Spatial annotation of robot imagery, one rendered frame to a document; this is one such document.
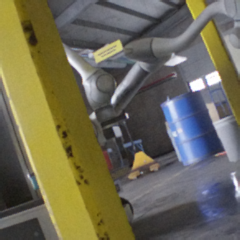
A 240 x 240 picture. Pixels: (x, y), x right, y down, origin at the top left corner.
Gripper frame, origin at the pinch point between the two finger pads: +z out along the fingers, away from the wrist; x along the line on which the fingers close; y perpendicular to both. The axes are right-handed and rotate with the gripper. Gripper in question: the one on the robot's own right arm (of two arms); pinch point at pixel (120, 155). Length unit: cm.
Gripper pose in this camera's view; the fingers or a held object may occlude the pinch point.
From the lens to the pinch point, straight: 188.8
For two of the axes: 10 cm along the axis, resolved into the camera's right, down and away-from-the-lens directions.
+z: 3.5, 9.3, -1.0
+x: -2.3, -0.1, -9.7
